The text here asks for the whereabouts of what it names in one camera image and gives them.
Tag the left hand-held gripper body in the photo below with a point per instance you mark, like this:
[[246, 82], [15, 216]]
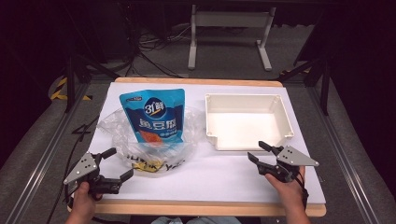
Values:
[[81, 169]]

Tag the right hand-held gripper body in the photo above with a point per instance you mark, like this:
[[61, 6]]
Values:
[[292, 158]]

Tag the clear plastic bag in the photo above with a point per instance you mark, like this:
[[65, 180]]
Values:
[[124, 146]]

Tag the white plastic box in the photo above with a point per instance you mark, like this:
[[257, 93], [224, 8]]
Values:
[[246, 127]]

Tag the blue snack pouch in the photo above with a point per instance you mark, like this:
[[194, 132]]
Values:
[[155, 116]]

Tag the person's left hand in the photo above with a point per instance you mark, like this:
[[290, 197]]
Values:
[[83, 199]]

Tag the person's right hand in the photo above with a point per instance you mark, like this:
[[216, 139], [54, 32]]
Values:
[[291, 193]]

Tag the white paper sheet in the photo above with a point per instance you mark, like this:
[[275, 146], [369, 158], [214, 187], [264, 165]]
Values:
[[211, 177]]

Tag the yellow black floor tape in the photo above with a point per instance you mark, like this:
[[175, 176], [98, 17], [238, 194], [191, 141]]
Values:
[[59, 90]]

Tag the black metal stand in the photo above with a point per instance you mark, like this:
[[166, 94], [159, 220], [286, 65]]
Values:
[[71, 81], [323, 81]]

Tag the white metal stand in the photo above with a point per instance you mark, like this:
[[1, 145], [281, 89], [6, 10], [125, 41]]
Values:
[[230, 19]]

